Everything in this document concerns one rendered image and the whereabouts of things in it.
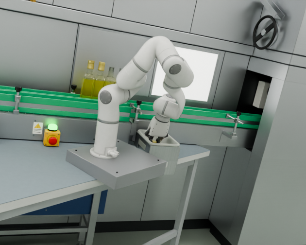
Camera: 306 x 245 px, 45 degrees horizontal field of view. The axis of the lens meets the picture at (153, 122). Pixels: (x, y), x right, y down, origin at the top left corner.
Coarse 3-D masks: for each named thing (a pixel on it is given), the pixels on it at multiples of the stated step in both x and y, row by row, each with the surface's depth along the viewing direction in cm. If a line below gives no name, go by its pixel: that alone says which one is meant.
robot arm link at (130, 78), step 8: (128, 64) 148; (120, 72) 150; (128, 72) 147; (136, 72) 147; (144, 72) 147; (120, 80) 149; (128, 80) 148; (136, 80) 149; (144, 80) 158; (128, 88) 151; (136, 88) 160
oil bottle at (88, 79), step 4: (84, 76) 192; (88, 76) 192; (92, 76) 193; (84, 80) 192; (88, 80) 192; (92, 80) 193; (84, 84) 192; (88, 84) 193; (92, 84) 194; (84, 88) 193; (88, 88) 193; (92, 88) 194; (84, 92) 193; (88, 92) 194; (92, 92) 195; (80, 96) 197; (84, 96) 194; (88, 96) 195
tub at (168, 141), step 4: (140, 132) 196; (144, 132) 202; (144, 136) 191; (168, 136) 201; (148, 140) 185; (164, 140) 204; (168, 140) 200; (172, 140) 195; (152, 144) 184; (156, 144) 183; (160, 144) 184; (164, 144) 184; (168, 144) 185; (172, 144) 186; (176, 144) 188
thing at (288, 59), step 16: (272, 0) 229; (288, 0) 216; (304, 0) 205; (288, 16) 215; (304, 16) 205; (288, 32) 214; (304, 32) 208; (256, 48) 239; (272, 48) 225; (288, 48) 213; (304, 48) 212; (256, 64) 238; (272, 64) 224; (288, 64) 212; (304, 64) 215; (288, 80) 215; (304, 80) 219
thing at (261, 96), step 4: (260, 84) 251; (264, 84) 247; (268, 84) 248; (260, 88) 251; (264, 88) 248; (256, 92) 254; (260, 92) 250; (264, 92) 249; (256, 96) 254; (260, 96) 250; (264, 96) 250; (256, 100) 253; (260, 100) 250; (264, 100) 251; (256, 104) 253; (260, 104) 251; (264, 104) 252
